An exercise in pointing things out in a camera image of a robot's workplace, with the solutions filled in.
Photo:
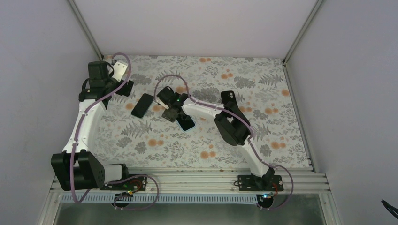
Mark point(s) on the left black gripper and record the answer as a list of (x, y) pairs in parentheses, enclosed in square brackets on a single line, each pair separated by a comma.
[(126, 92)]

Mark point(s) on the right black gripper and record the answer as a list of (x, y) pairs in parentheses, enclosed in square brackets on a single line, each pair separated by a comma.
[(171, 116)]

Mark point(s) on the phone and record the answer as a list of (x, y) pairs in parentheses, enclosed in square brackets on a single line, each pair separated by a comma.
[(142, 106), (185, 122)]

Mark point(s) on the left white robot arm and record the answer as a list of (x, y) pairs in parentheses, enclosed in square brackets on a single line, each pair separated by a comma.
[(76, 163)]

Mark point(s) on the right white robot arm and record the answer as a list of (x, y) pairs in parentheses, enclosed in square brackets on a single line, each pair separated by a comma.
[(232, 125)]

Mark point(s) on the floral patterned table mat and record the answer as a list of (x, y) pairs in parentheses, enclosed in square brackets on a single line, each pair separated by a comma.
[(261, 93)]

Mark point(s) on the black object at right edge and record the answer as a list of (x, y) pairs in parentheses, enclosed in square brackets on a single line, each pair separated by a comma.
[(391, 209)]

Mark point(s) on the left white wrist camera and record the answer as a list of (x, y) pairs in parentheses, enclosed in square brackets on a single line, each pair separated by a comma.
[(119, 70)]

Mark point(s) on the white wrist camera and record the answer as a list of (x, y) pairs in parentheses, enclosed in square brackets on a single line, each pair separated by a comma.
[(159, 102), (119, 70)]

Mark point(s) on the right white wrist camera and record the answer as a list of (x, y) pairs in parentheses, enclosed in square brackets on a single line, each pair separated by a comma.
[(159, 102)]

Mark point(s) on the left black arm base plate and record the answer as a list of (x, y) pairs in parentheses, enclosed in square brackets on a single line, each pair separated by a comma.
[(135, 184)]

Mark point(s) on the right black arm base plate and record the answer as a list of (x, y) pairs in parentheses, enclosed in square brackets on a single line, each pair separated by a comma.
[(247, 183)]

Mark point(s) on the light blue slotted cable duct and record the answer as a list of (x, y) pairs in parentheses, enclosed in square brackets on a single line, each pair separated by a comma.
[(167, 198)]

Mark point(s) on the aluminium front rail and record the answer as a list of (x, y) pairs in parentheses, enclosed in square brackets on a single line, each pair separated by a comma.
[(221, 180)]

